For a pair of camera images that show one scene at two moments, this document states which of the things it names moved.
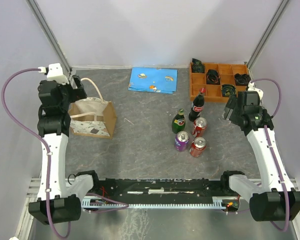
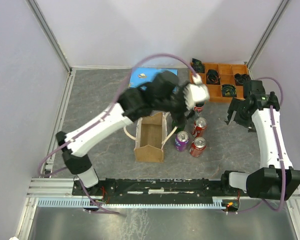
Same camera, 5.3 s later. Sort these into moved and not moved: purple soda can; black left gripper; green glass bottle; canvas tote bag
Moved: black left gripper; canvas tote bag
Not moved: purple soda can; green glass bottle
